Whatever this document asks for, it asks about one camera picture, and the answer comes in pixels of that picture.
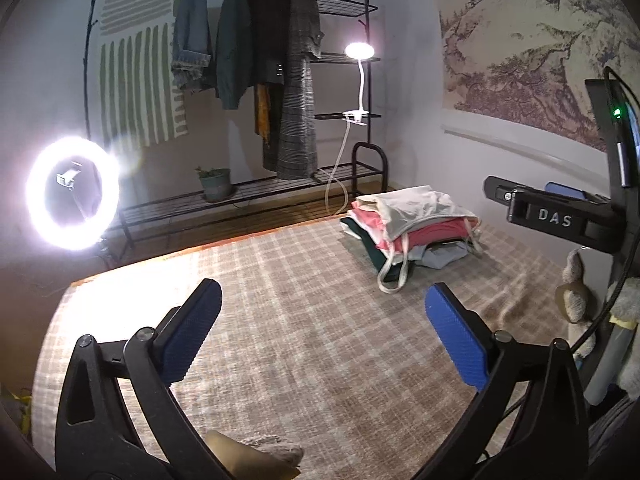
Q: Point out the beige plaid blanket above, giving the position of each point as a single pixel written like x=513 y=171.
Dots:
x=300 y=320

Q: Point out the dark green jacket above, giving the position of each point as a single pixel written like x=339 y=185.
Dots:
x=232 y=50

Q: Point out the black coat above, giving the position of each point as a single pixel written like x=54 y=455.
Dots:
x=265 y=20

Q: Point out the black metal clothes rack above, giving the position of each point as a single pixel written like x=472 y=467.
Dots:
x=260 y=192

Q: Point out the green striped wall hanging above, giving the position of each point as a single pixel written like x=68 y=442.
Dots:
x=135 y=85

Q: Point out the phone holder clamp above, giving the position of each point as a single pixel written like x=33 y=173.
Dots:
x=67 y=175

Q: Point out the yellow trimmed bag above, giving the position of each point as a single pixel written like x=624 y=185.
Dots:
x=22 y=410

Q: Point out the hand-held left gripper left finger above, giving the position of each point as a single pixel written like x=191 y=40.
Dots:
x=192 y=332

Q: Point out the beige stuffed toy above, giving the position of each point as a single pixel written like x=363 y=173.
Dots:
x=575 y=290

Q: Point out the yellow hanging garment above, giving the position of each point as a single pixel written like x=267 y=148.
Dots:
x=263 y=115

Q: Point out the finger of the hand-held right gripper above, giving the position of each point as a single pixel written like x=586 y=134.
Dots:
x=565 y=190
x=497 y=189

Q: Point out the stack of folded clothes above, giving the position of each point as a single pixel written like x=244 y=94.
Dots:
x=435 y=237

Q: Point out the dark green folded garment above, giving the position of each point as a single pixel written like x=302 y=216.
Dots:
x=377 y=255

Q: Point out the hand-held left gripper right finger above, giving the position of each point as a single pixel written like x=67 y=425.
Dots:
x=457 y=335

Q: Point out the blue denim jacket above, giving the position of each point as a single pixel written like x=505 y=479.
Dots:
x=192 y=20

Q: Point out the white camisole top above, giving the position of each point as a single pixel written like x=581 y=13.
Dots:
x=415 y=210

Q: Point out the black tripod stand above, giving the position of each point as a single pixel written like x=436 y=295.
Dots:
x=102 y=250

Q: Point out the grey plaid coat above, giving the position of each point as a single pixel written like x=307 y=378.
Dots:
x=297 y=110

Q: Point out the landscape wall poster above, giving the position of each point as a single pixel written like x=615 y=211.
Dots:
x=525 y=45

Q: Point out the potted plant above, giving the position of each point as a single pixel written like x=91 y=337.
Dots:
x=216 y=187

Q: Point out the white clip lamp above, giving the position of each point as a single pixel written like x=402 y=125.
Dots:
x=359 y=50

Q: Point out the grey folded garment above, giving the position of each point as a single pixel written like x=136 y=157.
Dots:
x=440 y=255

